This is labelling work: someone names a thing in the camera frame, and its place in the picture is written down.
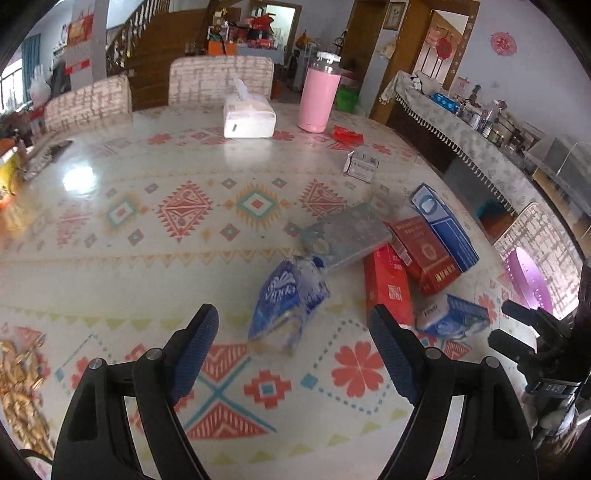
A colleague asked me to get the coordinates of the beige patterned chair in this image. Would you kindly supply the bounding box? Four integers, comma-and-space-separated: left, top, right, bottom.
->
168, 55, 275, 108
44, 75, 134, 134
493, 202, 583, 319

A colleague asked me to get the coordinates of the red wall poster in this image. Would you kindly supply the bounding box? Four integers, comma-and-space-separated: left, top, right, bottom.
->
67, 14, 95, 46

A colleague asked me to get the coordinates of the white tissue pack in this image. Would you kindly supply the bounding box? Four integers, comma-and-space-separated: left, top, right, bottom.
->
223, 78, 278, 139

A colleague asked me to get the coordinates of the green bag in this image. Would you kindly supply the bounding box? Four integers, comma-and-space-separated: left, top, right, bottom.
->
335, 87, 360, 112

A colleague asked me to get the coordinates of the side table with cloth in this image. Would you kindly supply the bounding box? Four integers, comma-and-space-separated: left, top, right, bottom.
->
379, 70, 555, 217

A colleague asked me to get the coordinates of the clear acrylic box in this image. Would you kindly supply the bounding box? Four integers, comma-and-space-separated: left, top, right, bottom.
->
526, 136, 591, 185

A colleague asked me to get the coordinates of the pile of peanuts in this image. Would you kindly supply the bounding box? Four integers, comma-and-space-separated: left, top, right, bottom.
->
0, 339, 56, 462

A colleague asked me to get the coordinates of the blue curtain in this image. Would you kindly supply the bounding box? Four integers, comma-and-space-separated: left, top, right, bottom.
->
22, 34, 42, 79

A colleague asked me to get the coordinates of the white plastic bag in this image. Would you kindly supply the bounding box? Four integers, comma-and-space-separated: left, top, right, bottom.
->
28, 65, 51, 109

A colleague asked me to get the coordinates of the red door ornament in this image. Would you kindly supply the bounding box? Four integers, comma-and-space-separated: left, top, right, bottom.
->
427, 27, 455, 61

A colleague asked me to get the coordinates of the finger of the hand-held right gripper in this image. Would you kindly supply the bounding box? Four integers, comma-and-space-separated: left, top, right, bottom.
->
488, 329, 541, 370
501, 300, 555, 333

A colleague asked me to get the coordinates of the blue tissue box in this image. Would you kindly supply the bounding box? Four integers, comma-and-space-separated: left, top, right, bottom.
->
431, 92, 460, 114

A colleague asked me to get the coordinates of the wooden staircase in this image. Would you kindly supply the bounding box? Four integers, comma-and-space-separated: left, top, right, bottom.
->
106, 0, 218, 97

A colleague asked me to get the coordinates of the small blue and white pack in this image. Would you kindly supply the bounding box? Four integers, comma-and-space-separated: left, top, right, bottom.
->
416, 293, 491, 340

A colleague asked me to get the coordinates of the grey box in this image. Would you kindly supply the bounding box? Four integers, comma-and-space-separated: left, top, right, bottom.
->
302, 202, 393, 269

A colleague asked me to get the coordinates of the round red wall decoration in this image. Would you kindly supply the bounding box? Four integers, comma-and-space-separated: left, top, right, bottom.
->
491, 31, 518, 56

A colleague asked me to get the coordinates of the red wrapper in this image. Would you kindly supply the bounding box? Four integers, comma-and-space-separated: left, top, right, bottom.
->
331, 126, 365, 145

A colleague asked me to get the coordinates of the large red box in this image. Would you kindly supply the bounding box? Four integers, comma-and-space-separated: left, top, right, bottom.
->
389, 216, 462, 297

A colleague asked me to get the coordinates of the narrow red box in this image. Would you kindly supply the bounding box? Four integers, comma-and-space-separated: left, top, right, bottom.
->
363, 244, 415, 328

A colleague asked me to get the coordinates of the yellow packet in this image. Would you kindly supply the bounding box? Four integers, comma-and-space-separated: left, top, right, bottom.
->
0, 152, 24, 197

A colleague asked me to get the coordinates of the person's right forearm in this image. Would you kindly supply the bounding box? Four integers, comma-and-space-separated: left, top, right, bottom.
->
531, 425, 587, 480

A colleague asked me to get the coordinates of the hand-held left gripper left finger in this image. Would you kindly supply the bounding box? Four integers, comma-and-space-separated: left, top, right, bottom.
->
51, 303, 220, 480

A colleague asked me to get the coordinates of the blue and white box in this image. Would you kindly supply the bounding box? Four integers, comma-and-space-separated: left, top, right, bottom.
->
410, 182, 481, 274

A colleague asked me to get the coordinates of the person's right hand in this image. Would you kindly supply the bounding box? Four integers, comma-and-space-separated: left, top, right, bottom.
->
524, 392, 580, 437

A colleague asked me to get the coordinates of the framed wall picture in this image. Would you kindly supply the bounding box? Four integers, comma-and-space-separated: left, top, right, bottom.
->
385, 1, 406, 32

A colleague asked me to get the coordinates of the small white box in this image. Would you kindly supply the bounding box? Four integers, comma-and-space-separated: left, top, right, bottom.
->
342, 148, 382, 183

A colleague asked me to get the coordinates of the purple plastic basket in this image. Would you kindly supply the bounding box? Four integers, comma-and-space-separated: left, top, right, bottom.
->
502, 247, 555, 319

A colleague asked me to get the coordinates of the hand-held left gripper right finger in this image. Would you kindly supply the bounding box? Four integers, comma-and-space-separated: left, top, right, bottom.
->
369, 303, 541, 480

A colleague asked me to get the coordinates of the pink bottle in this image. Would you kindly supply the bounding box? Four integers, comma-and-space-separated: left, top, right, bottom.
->
297, 51, 342, 134

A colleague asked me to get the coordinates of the blue plastic wrapper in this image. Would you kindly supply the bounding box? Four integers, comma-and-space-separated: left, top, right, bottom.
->
247, 254, 332, 358

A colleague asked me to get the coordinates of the dark wooden sideboard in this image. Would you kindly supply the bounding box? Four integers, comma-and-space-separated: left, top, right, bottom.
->
385, 99, 522, 217

